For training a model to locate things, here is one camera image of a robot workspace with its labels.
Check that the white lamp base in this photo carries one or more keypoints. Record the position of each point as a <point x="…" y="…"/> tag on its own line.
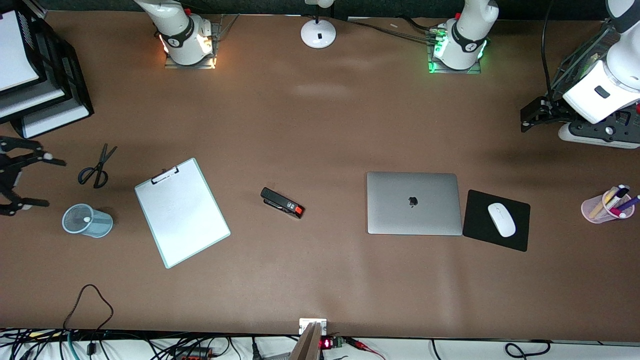
<point x="318" y="32"/>

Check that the red clip lead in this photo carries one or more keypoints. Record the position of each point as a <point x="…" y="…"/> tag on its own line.
<point x="362" y="345"/>

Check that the yellow pen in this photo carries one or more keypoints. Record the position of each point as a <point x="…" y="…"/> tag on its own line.
<point x="602" y="202"/>

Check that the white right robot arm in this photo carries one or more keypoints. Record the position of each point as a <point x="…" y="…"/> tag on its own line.
<point x="182" y="35"/>

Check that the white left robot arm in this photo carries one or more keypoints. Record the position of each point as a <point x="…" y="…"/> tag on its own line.
<point x="600" y="92"/>

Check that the blue mesh pen cup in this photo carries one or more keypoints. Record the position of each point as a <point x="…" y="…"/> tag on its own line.
<point x="100" y="225"/>

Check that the black and white marker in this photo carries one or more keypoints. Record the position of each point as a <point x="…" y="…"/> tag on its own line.
<point x="619" y="194"/>

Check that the white clipboard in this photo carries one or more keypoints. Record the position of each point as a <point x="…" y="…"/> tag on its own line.
<point x="182" y="215"/>

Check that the silver laptop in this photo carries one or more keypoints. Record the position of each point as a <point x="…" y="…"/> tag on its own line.
<point x="414" y="204"/>

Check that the black scissors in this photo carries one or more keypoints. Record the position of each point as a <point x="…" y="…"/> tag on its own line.
<point x="100" y="167"/>

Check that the pink pen cup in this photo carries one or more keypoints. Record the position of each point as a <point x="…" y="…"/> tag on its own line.
<point x="595" y="212"/>

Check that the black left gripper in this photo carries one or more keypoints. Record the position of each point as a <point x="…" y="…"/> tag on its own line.
<point x="556" y="110"/>

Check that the purple marker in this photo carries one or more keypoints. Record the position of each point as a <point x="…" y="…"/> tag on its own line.
<point x="631" y="202"/>

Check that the circuit board with red display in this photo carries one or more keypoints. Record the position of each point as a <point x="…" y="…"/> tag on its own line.
<point x="331" y="343"/>

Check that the black metal mesh organizer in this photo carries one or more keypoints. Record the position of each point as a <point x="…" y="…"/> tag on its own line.
<point x="580" y="62"/>

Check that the black stapler with red end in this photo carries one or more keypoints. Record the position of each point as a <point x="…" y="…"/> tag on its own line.
<point x="280" y="201"/>

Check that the white paper sheet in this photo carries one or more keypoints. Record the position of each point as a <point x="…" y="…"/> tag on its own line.
<point x="15" y="55"/>
<point x="35" y="97"/>
<point x="50" y="122"/>

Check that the clear right arm base plate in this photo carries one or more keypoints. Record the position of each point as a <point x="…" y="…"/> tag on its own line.
<point x="225" y="25"/>

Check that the clear left arm base plate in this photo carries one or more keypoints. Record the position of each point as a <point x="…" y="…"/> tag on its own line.
<point x="470" y="70"/>

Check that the wooden post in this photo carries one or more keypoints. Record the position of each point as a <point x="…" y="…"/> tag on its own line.
<point x="306" y="345"/>

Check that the white computer mouse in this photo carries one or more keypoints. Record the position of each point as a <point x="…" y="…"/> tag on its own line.
<point x="501" y="219"/>

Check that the pink marker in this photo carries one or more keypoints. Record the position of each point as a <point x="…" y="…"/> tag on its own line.
<point x="618" y="213"/>

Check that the black stacked paper tray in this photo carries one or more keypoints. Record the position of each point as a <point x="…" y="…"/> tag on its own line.
<point x="70" y="75"/>

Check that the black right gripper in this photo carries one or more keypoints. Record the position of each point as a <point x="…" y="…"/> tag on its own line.
<point x="4" y="176"/>

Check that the black mouse pad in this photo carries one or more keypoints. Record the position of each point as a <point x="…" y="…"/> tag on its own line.
<point x="477" y="220"/>

